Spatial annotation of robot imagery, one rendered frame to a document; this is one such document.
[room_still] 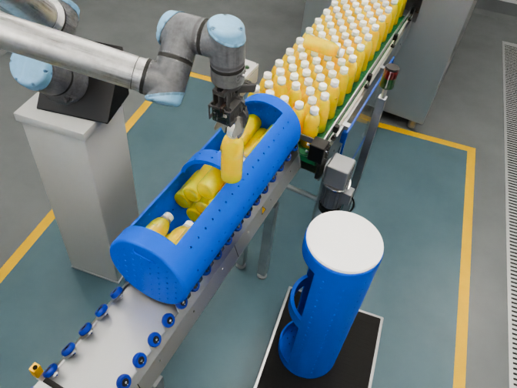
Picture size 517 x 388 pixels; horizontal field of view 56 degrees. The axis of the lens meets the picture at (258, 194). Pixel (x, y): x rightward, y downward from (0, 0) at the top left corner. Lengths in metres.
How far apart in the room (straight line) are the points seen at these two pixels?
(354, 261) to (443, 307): 1.39
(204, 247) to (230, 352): 1.18
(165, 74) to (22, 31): 0.34
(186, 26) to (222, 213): 0.62
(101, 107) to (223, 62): 0.93
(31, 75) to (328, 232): 1.18
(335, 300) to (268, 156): 0.58
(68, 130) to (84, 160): 0.17
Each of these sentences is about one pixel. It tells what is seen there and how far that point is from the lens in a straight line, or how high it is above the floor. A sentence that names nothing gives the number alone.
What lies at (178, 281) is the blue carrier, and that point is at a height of 1.15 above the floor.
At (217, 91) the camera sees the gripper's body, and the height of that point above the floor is 1.63.
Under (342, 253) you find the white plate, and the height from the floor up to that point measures 1.04.
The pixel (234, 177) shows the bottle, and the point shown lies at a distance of 1.56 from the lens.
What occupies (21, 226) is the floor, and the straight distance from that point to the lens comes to 3.26.
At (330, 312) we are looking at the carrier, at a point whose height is 0.77.
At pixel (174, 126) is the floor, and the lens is 3.75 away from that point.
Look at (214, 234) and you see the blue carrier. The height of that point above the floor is 1.16.
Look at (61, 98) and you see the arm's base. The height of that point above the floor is 1.18.
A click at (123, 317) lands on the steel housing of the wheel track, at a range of 1.69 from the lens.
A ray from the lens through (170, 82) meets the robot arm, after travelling 1.25.
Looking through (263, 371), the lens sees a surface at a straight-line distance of 2.44.
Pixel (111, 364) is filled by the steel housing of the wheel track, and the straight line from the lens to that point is 1.62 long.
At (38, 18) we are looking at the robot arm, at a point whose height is 1.58.
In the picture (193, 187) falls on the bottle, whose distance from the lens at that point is 1.71.
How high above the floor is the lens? 2.39
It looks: 47 degrees down
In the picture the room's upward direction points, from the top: 7 degrees clockwise
